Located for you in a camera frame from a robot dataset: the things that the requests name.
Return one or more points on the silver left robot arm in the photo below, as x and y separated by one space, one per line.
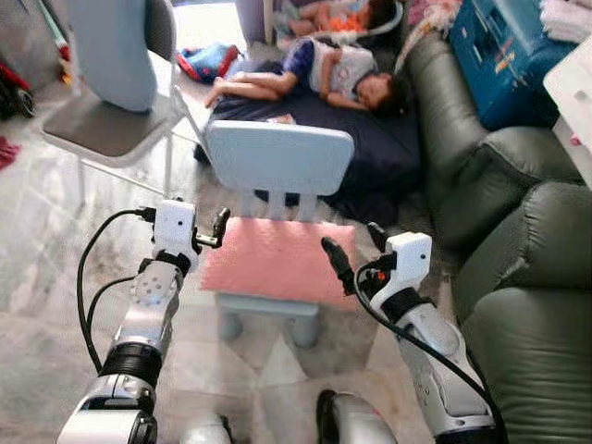
148 319

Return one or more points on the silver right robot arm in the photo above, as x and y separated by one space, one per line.
435 361

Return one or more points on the dark blue floor mattress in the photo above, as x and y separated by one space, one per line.
388 153

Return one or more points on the light blue child chair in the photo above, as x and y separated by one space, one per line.
277 157

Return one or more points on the silver right robot leg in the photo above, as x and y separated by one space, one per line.
356 421

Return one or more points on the silver robot leg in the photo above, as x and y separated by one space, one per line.
356 421
208 432

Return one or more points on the white folding chair grey seat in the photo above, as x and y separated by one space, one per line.
111 125

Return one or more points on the blue and red bag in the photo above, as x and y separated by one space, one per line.
208 60

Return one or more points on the sleeping child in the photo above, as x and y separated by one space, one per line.
342 69

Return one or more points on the silver left robot leg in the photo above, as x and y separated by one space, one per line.
208 432

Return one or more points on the pale blue cushion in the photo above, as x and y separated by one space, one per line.
111 51

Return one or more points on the blue box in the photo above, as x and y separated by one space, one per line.
499 65

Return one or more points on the pink and white cloth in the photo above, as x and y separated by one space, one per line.
430 28

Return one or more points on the baby in orange clothes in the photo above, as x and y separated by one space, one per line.
342 17

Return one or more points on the red and black appliance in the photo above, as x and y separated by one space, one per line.
14 92

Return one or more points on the folded white towels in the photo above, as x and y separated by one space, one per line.
564 18

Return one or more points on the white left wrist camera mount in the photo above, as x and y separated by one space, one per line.
174 227

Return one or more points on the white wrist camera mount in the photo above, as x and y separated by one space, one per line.
174 227
409 259

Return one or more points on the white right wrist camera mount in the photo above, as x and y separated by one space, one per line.
409 259

